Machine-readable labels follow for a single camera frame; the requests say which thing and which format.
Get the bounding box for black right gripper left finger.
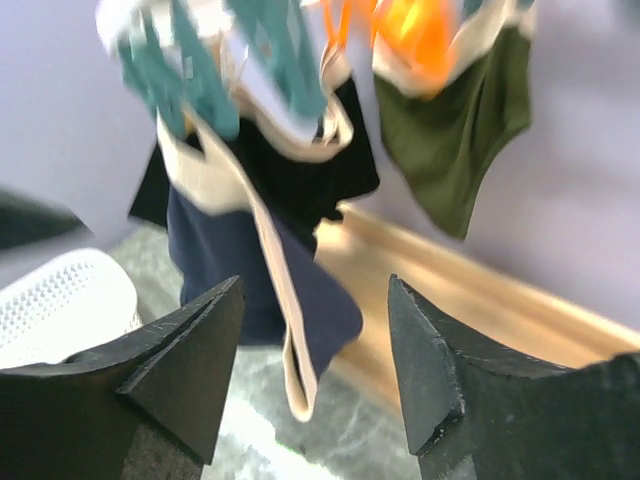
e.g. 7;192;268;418
1;277;245;480

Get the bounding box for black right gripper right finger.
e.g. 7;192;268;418
388;277;639;480

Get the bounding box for navy blue underwear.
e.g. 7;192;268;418
157;120;363;422

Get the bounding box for teal clothes peg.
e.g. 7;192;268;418
117;1;240;139

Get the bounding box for white oval clip hanger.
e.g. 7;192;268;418
95;1;329;142

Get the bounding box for black hanging underwear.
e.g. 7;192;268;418
127;74;382;251

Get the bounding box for olive green hanging underwear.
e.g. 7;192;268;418
372;1;536;239

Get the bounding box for white perforated laundry basket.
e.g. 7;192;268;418
1;248;142;369

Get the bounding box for wooden drying rack frame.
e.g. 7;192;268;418
316;206;639;412

